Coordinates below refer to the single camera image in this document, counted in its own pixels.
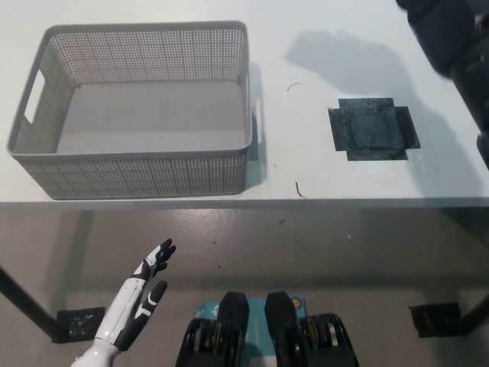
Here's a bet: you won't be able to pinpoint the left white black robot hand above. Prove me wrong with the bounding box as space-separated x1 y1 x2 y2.
93 238 177 352

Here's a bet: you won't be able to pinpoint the black table leg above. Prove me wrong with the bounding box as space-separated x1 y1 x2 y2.
458 291 489 337
0 264 62 339

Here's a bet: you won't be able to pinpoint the robot torso black teal blocks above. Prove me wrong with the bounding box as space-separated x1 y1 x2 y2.
174 291 361 367

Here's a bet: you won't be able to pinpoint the large grey perforated basket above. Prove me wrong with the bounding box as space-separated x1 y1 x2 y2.
5 19 264 201

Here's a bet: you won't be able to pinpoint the black tape patch on table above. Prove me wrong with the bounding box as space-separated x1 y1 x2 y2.
327 96 422 163

